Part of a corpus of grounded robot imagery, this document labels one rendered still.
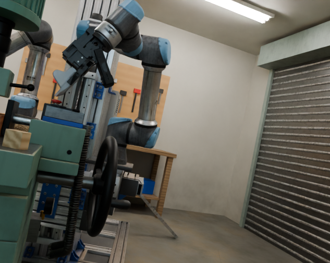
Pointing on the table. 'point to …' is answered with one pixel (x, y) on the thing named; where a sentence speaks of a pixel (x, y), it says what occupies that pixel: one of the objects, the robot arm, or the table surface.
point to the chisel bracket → (0, 81)
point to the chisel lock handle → (23, 86)
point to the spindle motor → (20, 12)
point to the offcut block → (16, 139)
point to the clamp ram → (11, 111)
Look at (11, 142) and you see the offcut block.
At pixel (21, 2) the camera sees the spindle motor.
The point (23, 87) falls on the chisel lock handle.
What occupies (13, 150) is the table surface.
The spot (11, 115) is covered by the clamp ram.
